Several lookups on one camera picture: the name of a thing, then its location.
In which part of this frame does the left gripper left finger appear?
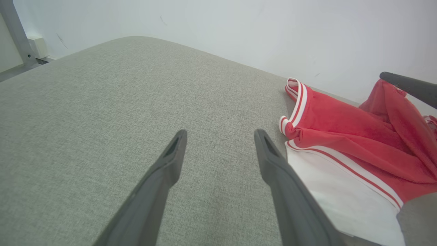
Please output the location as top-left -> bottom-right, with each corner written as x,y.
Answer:
93,129 -> 188,246

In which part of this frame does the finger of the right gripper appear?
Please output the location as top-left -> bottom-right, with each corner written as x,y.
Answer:
380,71 -> 437,110

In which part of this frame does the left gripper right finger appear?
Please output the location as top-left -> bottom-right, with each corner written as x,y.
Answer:
254,129 -> 381,246

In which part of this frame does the red shirt with white sleeves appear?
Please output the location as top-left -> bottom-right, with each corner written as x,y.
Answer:
279,78 -> 437,246

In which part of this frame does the grey fabric sofa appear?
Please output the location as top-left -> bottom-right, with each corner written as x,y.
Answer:
0,36 -> 437,246

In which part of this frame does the white plastic box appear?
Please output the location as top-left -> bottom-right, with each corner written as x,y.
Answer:
27,37 -> 50,59

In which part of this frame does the grey metal frame post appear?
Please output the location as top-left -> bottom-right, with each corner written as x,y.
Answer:
0,0 -> 38,68

